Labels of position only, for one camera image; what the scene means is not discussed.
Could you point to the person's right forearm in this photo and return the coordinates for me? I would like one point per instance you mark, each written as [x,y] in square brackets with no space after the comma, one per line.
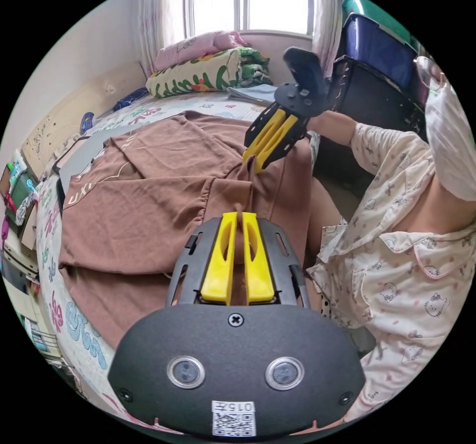
[340,128]

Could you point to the folded white quilt green print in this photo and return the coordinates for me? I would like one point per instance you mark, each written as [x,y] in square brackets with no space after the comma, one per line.
[193,76]

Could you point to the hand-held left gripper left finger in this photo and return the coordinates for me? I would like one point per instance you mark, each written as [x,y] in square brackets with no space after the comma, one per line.
[219,265]

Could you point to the person's body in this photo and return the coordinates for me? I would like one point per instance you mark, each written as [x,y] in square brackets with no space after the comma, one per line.
[390,265]

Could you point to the brown hoodie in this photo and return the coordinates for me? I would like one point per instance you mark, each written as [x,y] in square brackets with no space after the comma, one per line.
[148,210]

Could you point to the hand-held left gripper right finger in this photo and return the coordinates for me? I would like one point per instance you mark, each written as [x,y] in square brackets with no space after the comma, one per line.
[257,265]

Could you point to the window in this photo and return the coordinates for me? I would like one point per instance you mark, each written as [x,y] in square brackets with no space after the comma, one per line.
[249,1]

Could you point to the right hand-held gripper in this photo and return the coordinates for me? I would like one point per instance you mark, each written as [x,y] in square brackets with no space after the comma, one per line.
[293,98]

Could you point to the pink sheer curtain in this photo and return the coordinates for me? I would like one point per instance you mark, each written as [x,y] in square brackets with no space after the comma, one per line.
[327,24]
[158,20]

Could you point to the cluttered shelf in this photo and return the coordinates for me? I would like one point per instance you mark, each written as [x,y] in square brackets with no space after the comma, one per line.
[20,206]

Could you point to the person's right hand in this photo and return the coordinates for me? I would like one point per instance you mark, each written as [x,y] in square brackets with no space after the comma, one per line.
[317,123]

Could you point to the black storage crate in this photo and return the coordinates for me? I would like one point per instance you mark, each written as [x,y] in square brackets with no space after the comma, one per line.
[372,98]

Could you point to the folded light blue cloth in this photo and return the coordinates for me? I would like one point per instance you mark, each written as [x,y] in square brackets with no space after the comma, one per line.
[256,92]

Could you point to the pink pillow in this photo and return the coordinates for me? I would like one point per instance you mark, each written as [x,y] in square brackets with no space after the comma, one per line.
[193,48]

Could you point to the folded green blanket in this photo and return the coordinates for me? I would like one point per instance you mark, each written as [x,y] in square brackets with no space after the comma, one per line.
[256,65]

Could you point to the grey flat board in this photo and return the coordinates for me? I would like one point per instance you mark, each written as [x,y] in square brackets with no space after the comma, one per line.
[82,154]

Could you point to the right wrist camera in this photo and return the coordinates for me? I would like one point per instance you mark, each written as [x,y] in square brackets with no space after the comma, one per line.
[303,65]

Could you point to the blue storage box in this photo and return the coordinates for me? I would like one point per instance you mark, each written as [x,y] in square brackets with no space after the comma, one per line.
[375,48]

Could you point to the dark blue cloth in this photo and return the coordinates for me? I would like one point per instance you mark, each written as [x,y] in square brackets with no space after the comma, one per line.
[130,98]

